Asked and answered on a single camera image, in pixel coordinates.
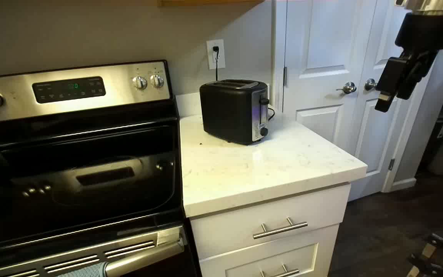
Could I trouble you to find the black and tan stand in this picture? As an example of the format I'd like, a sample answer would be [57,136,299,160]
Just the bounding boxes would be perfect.
[405,232,443,277]

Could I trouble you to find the white cabinet drawers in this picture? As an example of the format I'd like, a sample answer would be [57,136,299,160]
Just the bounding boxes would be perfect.
[189,183,354,277]

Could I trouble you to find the white panel door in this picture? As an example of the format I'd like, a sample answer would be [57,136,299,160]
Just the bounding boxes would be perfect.
[283,0,388,203]
[349,0,438,203]

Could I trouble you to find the short silver drawer handle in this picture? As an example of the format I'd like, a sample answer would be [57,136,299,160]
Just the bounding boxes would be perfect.
[259,263,303,277]

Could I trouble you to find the silver door knob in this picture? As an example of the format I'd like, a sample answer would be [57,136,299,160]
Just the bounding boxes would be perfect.
[363,77,378,94]
[335,80,360,97]

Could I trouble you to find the black two-slot toaster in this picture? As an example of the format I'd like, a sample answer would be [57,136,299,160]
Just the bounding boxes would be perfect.
[199,79,277,148]

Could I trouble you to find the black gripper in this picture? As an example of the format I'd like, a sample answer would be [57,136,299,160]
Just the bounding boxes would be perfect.
[374,11,443,114]

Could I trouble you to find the white wall outlet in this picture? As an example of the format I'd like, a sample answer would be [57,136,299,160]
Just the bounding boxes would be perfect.
[205,39,228,72]

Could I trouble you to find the long silver drawer handle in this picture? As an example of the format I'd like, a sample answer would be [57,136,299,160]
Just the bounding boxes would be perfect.
[251,216,309,242]

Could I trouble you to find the stainless steel electric stove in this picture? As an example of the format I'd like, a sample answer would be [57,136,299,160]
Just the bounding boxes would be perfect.
[0,59,203,277]

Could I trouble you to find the grey towel on oven handle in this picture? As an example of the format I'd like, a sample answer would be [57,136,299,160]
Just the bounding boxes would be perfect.
[57,260,109,277]

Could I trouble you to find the black toaster power cord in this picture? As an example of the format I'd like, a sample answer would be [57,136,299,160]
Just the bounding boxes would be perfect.
[211,45,277,123]

